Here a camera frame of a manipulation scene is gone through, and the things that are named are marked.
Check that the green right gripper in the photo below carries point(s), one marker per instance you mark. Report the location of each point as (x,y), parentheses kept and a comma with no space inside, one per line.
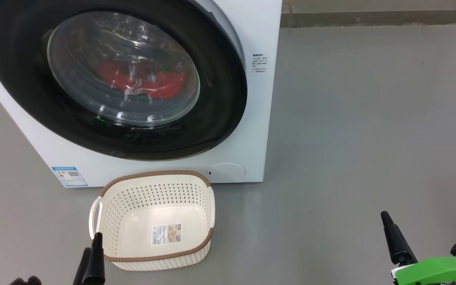
(437,271)

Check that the round white filter cover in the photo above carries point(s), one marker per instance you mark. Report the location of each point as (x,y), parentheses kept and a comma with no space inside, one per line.
(228,172)

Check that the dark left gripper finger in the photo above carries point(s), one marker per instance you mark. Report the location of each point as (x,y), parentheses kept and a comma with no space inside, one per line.
(96,265)
(82,269)

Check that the red cloth garment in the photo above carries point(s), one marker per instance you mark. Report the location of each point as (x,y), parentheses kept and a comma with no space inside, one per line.
(164,85)

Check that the white front-load washing machine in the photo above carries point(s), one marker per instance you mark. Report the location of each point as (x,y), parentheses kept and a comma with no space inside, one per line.
(160,168)

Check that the white barcode label sticker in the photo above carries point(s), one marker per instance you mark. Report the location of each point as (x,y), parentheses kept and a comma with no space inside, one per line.
(166,234)

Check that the cream perforated basket brown rim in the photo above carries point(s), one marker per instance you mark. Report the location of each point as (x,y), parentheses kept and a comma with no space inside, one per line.
(196,190)

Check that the black round glass washer door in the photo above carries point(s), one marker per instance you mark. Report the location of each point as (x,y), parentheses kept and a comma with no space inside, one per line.
(220,99)

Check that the blue energy label sticker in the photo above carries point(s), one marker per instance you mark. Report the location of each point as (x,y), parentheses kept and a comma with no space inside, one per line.
(69,176)

